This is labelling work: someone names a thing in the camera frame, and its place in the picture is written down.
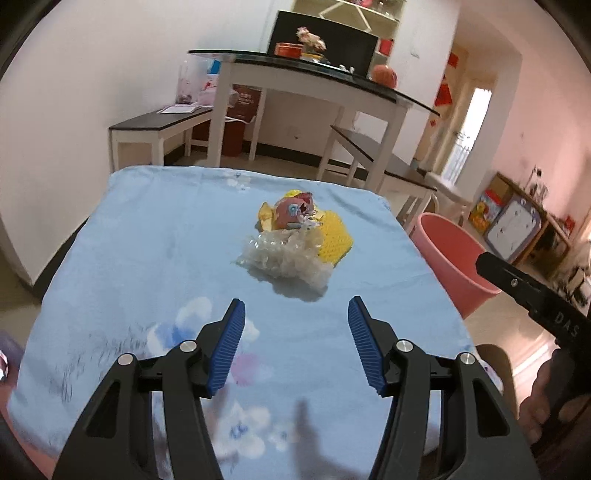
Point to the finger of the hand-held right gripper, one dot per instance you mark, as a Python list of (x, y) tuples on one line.
[(508, 281)]

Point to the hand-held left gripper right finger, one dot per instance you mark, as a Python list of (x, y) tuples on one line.
[(367, 346)]

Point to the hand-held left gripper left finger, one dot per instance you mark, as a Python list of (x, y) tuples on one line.
[(226, 350)]

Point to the pink plastic bucket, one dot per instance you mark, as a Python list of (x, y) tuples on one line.
[(443, 258)]

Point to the clear bubble wrap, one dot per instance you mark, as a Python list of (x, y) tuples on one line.
[(281, 258)]

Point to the yellow fruit peel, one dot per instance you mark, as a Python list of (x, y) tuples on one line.
[(265, 217)]

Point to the orange wrapper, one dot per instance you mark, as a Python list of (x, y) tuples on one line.
[(288, 213)]

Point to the person's right hand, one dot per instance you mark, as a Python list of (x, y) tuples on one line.
[(538, 401)]

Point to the grey framed whiteboard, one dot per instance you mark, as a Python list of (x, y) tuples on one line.
[(512, 228)]

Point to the printed fruit carton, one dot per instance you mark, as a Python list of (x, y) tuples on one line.
[(485, 212)]

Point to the wooden desk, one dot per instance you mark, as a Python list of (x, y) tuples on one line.
[(549, 221)]

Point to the brown cardboard box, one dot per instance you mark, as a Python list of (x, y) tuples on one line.
[(498, 187)]

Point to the beige plastic stool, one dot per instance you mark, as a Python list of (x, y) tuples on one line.
[(445, 187)]

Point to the light blue floral cloth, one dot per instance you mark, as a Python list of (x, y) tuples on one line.
[(138, 258)]

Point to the white glass door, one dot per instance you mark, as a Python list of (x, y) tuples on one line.
[(468, 129)]

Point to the white bench with dark seat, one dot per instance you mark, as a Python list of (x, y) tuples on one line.
[(147, 122), (369, 147)]

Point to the red paper bag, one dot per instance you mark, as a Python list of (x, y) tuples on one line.
[(235, 134)]

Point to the red pomegranate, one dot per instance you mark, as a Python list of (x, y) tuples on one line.
[(384, 74)]

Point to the white papers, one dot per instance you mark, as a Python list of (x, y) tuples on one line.
[(178, 109)]

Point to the clear plastic bag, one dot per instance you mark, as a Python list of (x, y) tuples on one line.
[(203, 87)]

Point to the red box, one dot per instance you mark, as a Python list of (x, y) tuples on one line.
[(385, 46)]

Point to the white table with black top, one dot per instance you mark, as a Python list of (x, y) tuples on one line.
[(295, 76)]

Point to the black monitor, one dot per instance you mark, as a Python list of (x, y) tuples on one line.
[(341, 46)]

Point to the red tin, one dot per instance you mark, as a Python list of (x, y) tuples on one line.
[(288, 49)]

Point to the flower bouquet in vase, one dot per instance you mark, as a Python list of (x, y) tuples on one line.
[(309, 38)]

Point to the red diamond wall decoration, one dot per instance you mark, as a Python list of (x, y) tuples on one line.
[(444, 92)]

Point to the white wall shelf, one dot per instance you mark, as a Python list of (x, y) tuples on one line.
[(323, 7)]

